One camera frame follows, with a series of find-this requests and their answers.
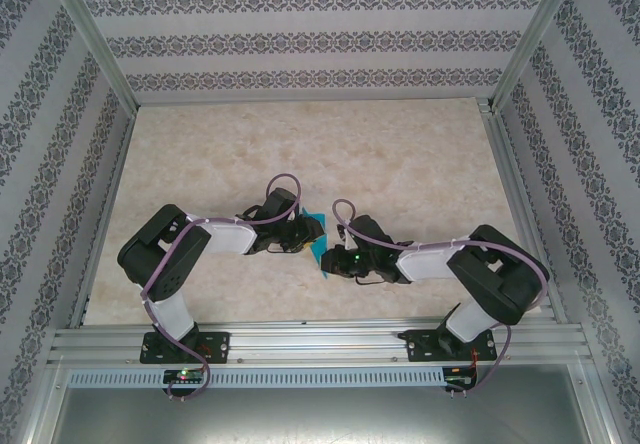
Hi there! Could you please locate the grey sheet metal tray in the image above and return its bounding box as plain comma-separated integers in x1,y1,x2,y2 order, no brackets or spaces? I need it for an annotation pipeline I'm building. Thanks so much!
27,363,619,444

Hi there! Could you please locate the slotted grey cable duct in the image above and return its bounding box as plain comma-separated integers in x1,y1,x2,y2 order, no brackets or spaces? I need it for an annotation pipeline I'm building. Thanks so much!
67,367,446,389

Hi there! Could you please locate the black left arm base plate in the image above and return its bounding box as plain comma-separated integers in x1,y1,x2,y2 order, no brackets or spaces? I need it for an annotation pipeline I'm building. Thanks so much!
140,332,232,365

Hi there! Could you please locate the aluminium mounting rail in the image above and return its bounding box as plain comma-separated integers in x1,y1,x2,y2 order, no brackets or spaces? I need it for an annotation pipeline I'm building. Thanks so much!
47,315,589,366

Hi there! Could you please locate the teal paper sheet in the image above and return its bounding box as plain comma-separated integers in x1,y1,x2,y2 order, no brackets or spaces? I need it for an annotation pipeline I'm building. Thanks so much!
299,205,332,282

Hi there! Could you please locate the aluminium frame post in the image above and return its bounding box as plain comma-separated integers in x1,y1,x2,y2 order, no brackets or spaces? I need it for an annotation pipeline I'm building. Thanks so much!
489,0,585,111
42,0,140,110

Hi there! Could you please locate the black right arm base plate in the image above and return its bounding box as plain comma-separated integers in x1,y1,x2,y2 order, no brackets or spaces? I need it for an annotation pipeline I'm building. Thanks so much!
405,328,498,363

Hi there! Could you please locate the aluminium side rail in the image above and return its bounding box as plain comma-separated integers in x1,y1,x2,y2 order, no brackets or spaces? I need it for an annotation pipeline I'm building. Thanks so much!
477,98,569,323
69,108,137,328

